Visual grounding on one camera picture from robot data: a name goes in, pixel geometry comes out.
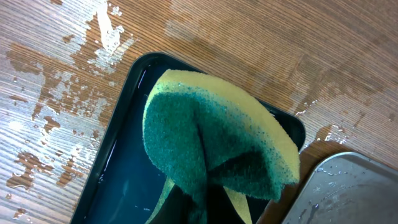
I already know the green and yellow sponge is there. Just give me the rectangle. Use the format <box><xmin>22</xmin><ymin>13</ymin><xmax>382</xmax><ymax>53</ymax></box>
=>
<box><xmin>142</xmin><ymin>70</ymin><xmax>300</xmax><ymax>223</ymax></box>

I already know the dark blue water tray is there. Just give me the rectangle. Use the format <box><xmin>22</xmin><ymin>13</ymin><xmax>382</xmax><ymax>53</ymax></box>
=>
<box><xmin>68</xmin><ymin>52</ymin><xmax>307</xmax><ymax>224</ymax></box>

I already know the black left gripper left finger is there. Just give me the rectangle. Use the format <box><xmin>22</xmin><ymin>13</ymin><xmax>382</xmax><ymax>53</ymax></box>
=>
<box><xmin>155</xmin><ymin>186</ymin><xmax>199</xmax><ymax>224</ymax></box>

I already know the dark brown serving tray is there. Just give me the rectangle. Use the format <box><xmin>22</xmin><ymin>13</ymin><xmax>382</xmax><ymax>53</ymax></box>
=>
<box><xmin>283</xmin><ymin>152</ymin><xmax>397</xmax><ymax>224</ymax></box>

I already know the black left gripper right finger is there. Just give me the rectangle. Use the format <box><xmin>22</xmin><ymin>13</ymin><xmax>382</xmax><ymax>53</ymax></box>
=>
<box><xmin>206</xmin><ymin>185</ymin><xmax>244</xmax><ymax>224</ymax></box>

